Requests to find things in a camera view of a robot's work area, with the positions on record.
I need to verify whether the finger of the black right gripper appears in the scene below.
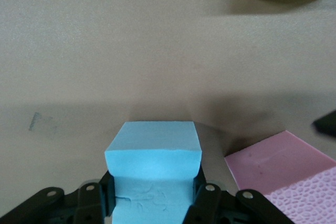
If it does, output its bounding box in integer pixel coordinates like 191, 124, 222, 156
311, 110, 336, 138

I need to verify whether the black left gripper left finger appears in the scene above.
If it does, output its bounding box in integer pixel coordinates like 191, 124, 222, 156
0, 170, 117, 224

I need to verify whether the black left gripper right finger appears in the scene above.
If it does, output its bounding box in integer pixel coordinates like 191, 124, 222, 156
181, 168, 296, 224

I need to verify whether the pink foam block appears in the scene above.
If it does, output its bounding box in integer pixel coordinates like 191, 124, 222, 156
224, 130, 336, 224

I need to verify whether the blue foam block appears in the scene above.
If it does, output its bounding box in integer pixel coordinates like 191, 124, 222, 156
104, 121, 203, 224

